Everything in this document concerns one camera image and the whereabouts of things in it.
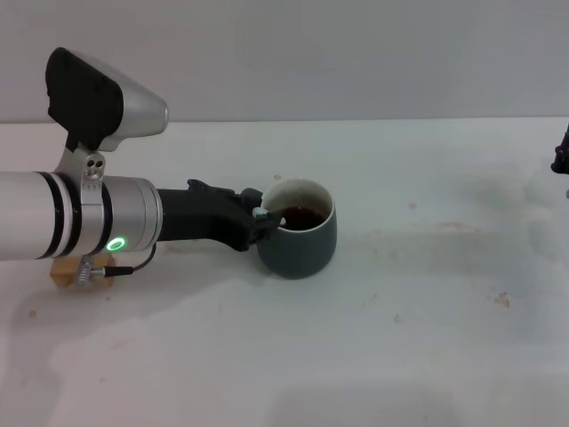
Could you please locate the dark coffee liquid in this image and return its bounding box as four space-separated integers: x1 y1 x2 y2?
279 205 328 233

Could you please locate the left arm cable with connector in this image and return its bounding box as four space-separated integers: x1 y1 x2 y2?
90 243 157 278

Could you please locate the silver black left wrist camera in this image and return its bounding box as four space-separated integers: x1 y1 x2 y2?
44 46 171 155

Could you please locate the silver camera mount bracket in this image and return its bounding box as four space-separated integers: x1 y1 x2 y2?
53 144 110 286

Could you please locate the blue handled metal spoon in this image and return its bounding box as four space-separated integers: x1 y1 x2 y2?
251 200 287 226

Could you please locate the light wooden block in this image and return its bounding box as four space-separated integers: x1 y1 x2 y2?
49 254 113 291

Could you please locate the grey ceramic cup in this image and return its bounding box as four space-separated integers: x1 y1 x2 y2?
241 177 338 281

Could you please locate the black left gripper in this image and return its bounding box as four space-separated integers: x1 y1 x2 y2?
156 179 282 253

